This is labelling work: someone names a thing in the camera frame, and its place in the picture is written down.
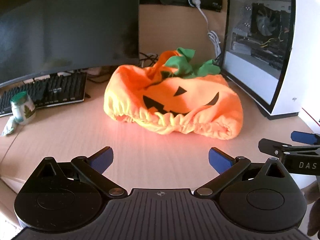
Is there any white computer case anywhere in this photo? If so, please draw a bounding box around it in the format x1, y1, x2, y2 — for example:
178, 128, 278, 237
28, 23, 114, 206
222, 0, 320, 121

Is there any black computer monitor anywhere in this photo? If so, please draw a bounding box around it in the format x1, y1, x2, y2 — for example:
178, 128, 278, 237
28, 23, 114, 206
0, 0, 140, 88

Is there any orange pumpkin costume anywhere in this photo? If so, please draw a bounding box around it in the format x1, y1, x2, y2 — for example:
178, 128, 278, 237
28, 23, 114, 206
104, 47, 244, 140

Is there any black cable bundle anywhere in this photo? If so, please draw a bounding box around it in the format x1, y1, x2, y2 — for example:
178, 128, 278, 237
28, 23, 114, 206
139, 52, 161, 68

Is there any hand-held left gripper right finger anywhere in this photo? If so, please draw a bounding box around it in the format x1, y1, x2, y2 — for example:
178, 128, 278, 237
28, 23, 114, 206
194, 147, 288, 199

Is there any white plug and cable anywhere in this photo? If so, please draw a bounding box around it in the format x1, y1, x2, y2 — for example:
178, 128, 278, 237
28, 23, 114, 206
189, 0, 222, 58

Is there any person's right hand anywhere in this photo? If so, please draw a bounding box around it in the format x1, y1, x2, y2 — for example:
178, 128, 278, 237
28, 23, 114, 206
304, 180, 320, 236

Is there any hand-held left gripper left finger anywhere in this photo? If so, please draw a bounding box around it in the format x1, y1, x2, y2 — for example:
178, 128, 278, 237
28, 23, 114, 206
37, 146, 128, 198

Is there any glass jar with green lid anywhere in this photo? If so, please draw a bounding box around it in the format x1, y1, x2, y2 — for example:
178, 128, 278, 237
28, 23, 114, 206
10, 92, 36, 125

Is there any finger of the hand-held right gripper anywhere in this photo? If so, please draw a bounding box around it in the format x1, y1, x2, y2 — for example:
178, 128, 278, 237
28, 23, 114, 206
290, 131, 320, 145
258, 138, 320, 156

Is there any black keyboard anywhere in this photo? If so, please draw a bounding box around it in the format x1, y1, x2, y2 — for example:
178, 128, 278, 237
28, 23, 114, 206
0, 72, 87, 117

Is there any pale green wrapper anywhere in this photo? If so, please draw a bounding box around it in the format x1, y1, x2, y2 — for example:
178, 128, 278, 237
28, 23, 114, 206
2, 116, 19, 136

